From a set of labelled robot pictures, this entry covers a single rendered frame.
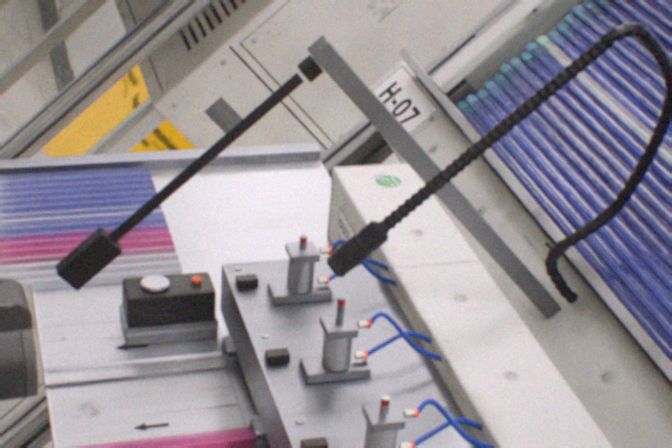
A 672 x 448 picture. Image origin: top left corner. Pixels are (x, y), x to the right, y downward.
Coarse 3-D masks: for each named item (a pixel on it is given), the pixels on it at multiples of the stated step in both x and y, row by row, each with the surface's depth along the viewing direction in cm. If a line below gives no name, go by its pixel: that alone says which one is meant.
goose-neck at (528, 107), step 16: (592, 48) 87; (608, 48) 87; (576, 64) 87; (560, 80) 88; (544, 96) 88; (512, 112) 88; (528, 112) 88; (496, 128) 88; (512, 128) 88; (480, 144) 88; (464, 160) 89; (448, 176) 89; (432, 192) 89; (400, 208) 89; (416, 208) 90; (384, 224) 89
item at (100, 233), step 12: (84, 240) 92; (96, 240) 91; (108, 240) 91; (72, 252) 92; (84, 252) 91; (96, 252) 91; (108, 252) 92; (120, 252) 92; (60, 264) 92; (72, 264) 91; (84, 264) 92; (96, 264) 92; (60, 276) 92; (72, 276) 92; (84, 276) 92
